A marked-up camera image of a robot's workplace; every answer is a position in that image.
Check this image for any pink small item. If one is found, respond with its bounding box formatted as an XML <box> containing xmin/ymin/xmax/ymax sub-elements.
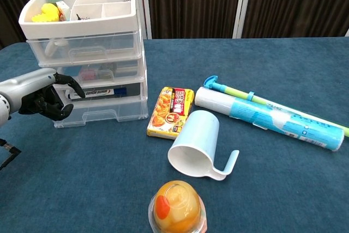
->
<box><xmin>79</xmin><ymin>68</ymin><xmax>98</xmax><ymax>81</ymax></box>

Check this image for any yellow rubber duck toy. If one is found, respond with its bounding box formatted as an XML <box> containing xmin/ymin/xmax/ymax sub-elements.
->
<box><xmin>31</xmin><ymin>3</ymin><xmax>61</xmax><ymax>23</ymax></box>

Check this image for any green small item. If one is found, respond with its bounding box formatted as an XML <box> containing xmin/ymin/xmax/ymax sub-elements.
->
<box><xmin>97</xmin><ymin>69</ymin><xmax>114</xmax><ymax>80</ymax></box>

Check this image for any white screen frame post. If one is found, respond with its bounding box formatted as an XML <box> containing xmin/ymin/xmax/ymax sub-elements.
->
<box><xmin>133</xmin><ymin>0</ymin><xmax>153</xmax><ymax>40</ymax></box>
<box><xmin>232</xmin><ymin>0</ymin><xmax>258</xmax><ymax>39</ymax></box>

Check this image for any black cable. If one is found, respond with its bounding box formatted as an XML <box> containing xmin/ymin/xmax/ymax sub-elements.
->
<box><xmin>0</xmin><ymin>138</ymin><xmax>22</xmax><ymax>171</ymax></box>

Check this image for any blue green pump stick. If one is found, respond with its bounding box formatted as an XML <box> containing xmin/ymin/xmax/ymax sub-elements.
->
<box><xmin>203</xmin><ymin>75</ymin><xmax>349</xmax><ymax>138</ymax></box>

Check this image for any orange fruit jelly cup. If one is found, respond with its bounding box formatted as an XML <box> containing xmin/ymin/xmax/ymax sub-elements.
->
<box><xmin>148</xmin><ymin>180</ymin><xmax>208</xmax><ymax>233</ymax></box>

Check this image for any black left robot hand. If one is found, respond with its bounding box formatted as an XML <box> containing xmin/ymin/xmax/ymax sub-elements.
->
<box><xmin>18</xmin><ymin>72</ymin><xmax>86</xmax><ymax>122</ymax></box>

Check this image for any blue white lint roller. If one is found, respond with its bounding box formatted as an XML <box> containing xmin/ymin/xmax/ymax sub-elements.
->
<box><xmin>194</xmin><ymin>86</ymin><xmax>345</xmax><ymax>152</ymax></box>

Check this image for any blue velvet tablecloth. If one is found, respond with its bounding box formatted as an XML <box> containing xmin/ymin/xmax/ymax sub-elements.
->
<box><xmin>0</xmin><ymin>36</ymin><xmax>349</xmax><ymax>233</ymax></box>

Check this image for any white curved plastic item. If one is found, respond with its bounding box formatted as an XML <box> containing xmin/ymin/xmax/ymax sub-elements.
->
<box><xmin>44</xmin><ymin>39</ymin><xmax>69</xmax><ymax>57</ymax></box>

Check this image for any white plastic drawer organizer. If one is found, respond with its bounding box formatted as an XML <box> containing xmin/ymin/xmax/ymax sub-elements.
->
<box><xmin>18</xmin><ymin>0</ymin><xmax>149</xmax><ymax>121</ymax></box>

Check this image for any blue and white eraser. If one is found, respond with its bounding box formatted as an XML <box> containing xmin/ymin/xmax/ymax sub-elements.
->
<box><xmin>63</xmin><ymin>66</ymin><xmax>80</xmax><ymax>79</ymax></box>

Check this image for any clear drawer holding stationery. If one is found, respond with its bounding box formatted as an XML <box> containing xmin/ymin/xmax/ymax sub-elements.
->
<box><xmin>39</xmin><ymin>57</ymin><xmax>147</xmax><ymax>88</ymax></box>

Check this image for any yellow curry roux box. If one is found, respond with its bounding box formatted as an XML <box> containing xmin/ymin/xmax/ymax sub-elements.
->
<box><xmin>146</xmin><ymin>86</ymin><xmax>195</xmax><ymax>140</ymax></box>

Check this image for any clear drawer holding white item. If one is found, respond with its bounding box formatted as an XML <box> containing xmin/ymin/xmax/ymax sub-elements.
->
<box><xmin>26</xmin><ymin>31</ymin><xmax>143</xmax><ymax>66</ymax></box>

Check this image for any light blue handled cup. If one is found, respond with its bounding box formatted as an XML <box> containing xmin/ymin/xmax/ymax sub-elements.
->
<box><xmin>167</xmin><ymin>110</ymin><xmax>240</xmax><ymax>181</ymax></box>

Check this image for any whiteboard marker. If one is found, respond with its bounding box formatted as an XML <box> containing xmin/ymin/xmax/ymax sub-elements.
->
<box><xmin>67</xmin><ymin>87</ymin><xmax>128</xmax><ymax>100</ymax></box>

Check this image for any small white box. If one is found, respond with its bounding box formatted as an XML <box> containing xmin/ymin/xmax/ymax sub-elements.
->
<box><xmin>56</xmin><ymin>0</ymin><xmax>71</xmax><ymax>22</ymax></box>

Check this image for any clear drawer holding marker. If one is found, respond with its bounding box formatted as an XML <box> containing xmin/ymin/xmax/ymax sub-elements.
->
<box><xmin>53</xmin><ymin>84</ymin><xmax>149</xmax><ymax>129</ymax></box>

